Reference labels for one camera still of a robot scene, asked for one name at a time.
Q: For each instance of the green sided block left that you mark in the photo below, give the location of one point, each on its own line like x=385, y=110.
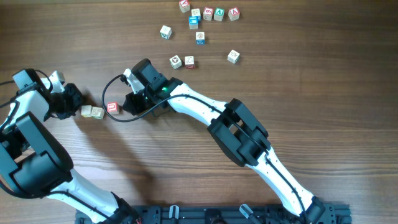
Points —
x=166, y=32

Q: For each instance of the red sided picture block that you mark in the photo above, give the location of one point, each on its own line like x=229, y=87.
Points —
x=112, y=108

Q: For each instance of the tan picture block top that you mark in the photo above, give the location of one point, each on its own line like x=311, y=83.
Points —
x=196, y=12

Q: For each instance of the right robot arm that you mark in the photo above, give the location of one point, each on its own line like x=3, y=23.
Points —
x=238, y=133

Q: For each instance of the red letter M block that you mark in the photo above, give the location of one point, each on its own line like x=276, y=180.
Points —
x=97, y=113

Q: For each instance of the green letter V block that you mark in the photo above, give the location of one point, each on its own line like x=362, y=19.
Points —
x=218, y=14

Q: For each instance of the red letter A block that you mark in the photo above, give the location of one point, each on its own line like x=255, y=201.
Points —
x=233, y=14

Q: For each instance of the blue letter P block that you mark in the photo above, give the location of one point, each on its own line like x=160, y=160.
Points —
x=86, y=111

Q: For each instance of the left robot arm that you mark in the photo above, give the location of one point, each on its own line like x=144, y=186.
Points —
x=35, y=165

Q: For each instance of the red letter block top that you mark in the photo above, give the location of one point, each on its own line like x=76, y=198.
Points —
x=184, y=5

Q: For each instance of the orange picture blue block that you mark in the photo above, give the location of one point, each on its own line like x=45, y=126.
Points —
x=200, y=38

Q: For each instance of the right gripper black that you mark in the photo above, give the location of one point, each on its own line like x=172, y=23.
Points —
x=133, y=104

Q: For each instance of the brown picture block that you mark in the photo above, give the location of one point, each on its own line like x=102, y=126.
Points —
x=175, y=62

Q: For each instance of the red number nine block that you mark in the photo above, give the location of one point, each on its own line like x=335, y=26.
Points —
x=208, y=13

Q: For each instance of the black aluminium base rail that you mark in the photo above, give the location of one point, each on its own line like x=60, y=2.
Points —
x=337, y=214

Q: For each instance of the red sided block bottom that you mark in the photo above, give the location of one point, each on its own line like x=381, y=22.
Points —
x=189, y=62

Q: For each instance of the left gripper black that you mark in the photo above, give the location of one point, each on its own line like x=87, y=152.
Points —
x=70, y=101

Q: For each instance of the green sided block right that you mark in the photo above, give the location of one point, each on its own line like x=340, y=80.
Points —
x=233, y=56

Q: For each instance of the green sided block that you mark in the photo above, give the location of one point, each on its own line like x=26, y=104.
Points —
x=166, y=32
x=233, y=56

